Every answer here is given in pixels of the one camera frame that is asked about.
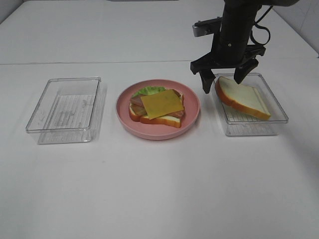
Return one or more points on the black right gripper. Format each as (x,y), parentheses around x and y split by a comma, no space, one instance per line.
(226,55)

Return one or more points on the bread slice tray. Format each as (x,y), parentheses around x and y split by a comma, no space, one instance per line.
(164,120)
(245,99)

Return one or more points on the yellow cheese slice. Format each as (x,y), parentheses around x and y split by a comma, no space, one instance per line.
(162,103)

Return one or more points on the green lettuce leaf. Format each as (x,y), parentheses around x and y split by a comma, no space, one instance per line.
(149,90)

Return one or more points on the bacon strip tray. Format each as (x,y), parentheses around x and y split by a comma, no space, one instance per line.
(179,95)
(137,108)

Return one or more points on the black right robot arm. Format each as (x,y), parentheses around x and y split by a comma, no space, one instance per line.
(238,19)

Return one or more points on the clear plastic right tray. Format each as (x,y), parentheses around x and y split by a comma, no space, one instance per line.
(235,123)

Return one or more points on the clear plastic tray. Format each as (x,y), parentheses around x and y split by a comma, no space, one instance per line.
(235,123)
(69,110)

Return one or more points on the pink round plate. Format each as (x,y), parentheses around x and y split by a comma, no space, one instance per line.
(158,131)

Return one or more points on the clear plastic left tray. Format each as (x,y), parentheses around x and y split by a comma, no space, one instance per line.
(69,110)

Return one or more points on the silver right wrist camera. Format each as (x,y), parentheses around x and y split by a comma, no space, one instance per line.
(207,27)

